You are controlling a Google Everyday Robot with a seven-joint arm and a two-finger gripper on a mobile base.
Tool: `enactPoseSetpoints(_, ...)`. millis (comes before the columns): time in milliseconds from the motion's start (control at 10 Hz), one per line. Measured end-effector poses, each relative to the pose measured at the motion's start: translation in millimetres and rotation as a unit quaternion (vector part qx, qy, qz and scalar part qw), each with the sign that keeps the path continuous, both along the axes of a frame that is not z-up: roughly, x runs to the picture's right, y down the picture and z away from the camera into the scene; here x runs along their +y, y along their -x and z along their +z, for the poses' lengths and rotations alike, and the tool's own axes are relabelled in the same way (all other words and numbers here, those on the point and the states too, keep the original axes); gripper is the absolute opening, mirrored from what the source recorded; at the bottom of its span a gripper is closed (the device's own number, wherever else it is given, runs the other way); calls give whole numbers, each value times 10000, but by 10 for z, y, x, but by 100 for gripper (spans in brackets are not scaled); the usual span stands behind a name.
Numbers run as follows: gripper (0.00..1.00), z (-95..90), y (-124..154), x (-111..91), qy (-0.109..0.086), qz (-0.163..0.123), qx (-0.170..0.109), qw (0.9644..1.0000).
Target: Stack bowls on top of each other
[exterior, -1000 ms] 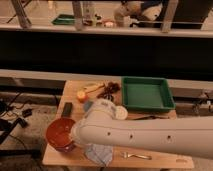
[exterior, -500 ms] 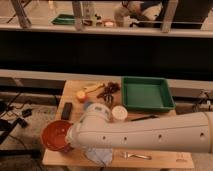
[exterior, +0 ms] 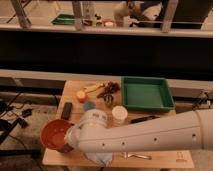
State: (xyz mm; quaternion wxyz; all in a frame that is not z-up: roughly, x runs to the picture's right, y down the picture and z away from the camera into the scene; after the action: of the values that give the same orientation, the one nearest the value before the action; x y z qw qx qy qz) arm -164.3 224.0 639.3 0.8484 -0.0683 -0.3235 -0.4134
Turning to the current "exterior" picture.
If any green tray in background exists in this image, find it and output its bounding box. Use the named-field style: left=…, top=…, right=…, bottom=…
left=51, top=14, right=75, bottom=25

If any silver metal fork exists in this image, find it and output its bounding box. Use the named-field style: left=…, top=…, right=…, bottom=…
left=123, top=152, right=152, bottom=160

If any brown dried plant toy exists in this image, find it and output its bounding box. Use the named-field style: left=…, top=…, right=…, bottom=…
left=97, top=82, right=120, bottom=98

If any black rectangular block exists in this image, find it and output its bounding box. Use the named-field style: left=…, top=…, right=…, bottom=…
left=61, top=102, right=72, bottom=120

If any green plastic tray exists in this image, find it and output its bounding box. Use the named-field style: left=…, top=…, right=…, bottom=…
left=121, top=76, right=175, bottom=112

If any metal binder clip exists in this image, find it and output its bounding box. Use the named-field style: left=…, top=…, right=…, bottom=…
left=104, top=94, right=114, bottom=107

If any black handled knife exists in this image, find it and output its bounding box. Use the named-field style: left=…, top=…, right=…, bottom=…
left=130, top=115, right=160, bottom=124

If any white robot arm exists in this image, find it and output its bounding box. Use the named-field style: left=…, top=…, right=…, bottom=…
left=64, top=109, right=213, bottom=153

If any yellow banana toy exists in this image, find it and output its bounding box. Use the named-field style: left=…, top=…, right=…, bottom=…
left=83, top=83, right=105, bottom=93

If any orange round fruit toy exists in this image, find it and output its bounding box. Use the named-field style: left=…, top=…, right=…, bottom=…
left=76, top=91, right=87, bottom=103

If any orange plastic bowl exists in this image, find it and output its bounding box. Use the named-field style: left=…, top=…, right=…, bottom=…
left=40, top=119, right=73, bottom=153

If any blue plastic cup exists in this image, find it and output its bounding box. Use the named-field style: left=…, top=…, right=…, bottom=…
left=83, top=101, right=96, bottom=111

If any white plastic cup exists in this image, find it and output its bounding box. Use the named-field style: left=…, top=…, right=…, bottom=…
left=112, top=106, right=128, bottom=125

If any grey folded cloth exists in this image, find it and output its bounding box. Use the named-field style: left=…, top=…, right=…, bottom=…
left=85, top=153, right=113, bottom=166

